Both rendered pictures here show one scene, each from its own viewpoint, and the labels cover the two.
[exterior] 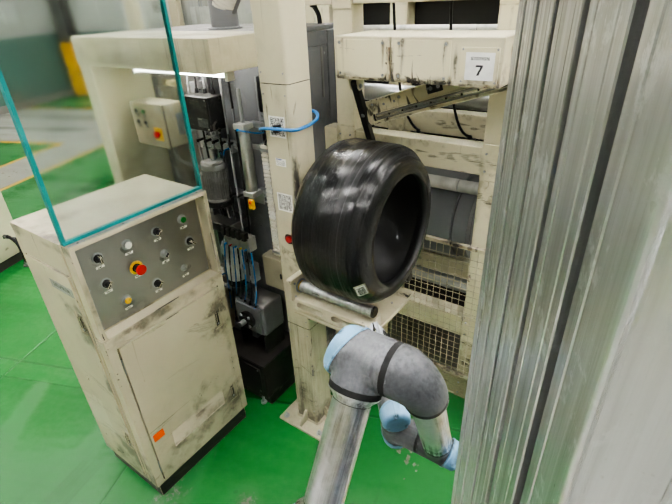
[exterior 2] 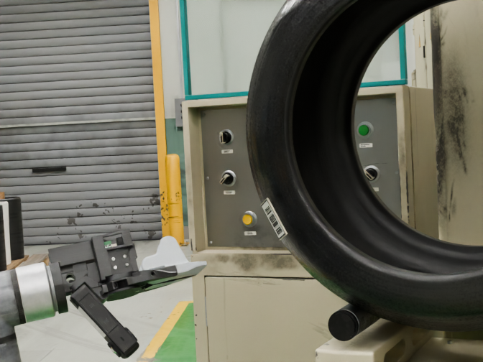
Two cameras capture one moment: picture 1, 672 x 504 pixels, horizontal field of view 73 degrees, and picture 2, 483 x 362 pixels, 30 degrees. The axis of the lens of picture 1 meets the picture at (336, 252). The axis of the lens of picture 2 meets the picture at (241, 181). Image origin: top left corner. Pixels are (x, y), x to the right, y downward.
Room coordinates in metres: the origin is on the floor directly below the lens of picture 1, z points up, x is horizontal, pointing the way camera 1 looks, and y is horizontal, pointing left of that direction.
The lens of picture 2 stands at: (0.96, -1.36, 1.18)
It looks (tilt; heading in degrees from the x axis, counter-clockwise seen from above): 3 degrees down; 79
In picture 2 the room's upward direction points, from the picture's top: 3 degrees counter-clockwise
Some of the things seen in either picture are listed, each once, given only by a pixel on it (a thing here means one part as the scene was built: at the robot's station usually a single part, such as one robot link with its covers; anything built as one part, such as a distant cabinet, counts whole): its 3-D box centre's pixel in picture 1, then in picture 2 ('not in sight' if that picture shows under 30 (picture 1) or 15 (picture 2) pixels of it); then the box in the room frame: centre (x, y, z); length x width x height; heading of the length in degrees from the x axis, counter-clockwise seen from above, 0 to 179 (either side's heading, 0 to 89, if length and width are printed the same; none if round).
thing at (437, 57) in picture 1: (426, 56); not in sight; (1.71, -0.35, 1.71); 0.61 x 0.25 x 0.15; 54
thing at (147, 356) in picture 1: (153, 338); (326, 346); (1.57, 0.82, 0.63); 0.56 x 0.41 x 1.27; 144
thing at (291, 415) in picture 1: (315, 409); not in sight; (1.68, 0.15, 0.02); 0.27 x 0.27 x 0.04; 54
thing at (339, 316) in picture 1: (335, 311); (380, 342); (1.43, 0.01, 0.83); 0.36 x 0.09 x 0.06; 54
